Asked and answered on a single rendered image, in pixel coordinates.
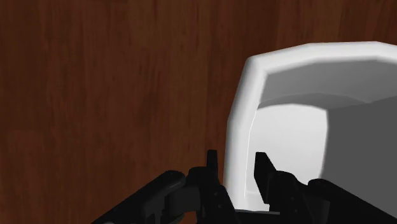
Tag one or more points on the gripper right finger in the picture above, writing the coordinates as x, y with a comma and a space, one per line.
288, 192

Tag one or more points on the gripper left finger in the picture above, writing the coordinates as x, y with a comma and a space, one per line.
198, 189

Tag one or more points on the white bowl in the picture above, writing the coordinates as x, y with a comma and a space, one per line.
242, 130

